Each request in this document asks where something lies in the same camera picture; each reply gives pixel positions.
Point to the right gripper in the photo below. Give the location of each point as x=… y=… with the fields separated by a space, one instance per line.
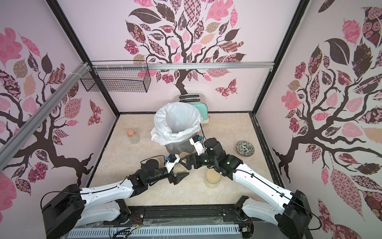
x=192 y=160

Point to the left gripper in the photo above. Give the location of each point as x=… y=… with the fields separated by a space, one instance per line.
x=178 y=178

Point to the glass jar with rice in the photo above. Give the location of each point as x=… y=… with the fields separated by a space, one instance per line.
x=179 y=168

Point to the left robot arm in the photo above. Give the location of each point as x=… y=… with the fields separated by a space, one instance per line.
x=76 y=206

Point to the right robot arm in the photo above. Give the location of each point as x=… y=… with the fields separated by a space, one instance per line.
x=235 y=169

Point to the grey mesh trash bin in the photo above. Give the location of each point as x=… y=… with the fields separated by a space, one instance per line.
x=179 y=147

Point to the left glass jar beige lid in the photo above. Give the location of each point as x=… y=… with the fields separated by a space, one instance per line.
x=163 y=160

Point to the glass jar beige lid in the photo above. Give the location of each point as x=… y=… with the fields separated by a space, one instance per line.
x=212 y=178
x=163 y=160

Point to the right glass jar beige lid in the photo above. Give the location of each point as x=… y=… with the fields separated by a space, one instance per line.
x=212 y=178

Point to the white plastic trash bag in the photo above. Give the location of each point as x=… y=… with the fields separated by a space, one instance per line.
x=175 y=123

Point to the small bottle with cork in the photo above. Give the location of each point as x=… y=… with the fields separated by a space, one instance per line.
x=133 y=136

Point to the patterned ceramic bowl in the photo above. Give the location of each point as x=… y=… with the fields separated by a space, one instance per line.
x=245 y=149

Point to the mint green toaster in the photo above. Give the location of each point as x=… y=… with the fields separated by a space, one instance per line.
x=198 y=101

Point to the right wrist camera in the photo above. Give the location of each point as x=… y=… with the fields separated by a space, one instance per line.
x=196 y=142

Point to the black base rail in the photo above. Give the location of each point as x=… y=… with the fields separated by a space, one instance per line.
x=179 y=213

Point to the white slotted cable duct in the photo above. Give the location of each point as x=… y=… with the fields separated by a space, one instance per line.
x=153 y=231

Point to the black wire basket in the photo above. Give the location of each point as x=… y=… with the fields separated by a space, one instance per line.
x=117 y=76

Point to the aluminium rail back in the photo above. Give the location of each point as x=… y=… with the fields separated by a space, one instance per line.
x=185 y=66

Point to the aluminium rail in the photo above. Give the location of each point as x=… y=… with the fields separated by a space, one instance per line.
x=11 y=147
x=185 y=66

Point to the aluminium rail left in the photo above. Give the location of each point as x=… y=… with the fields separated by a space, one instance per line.
x=11 y=147

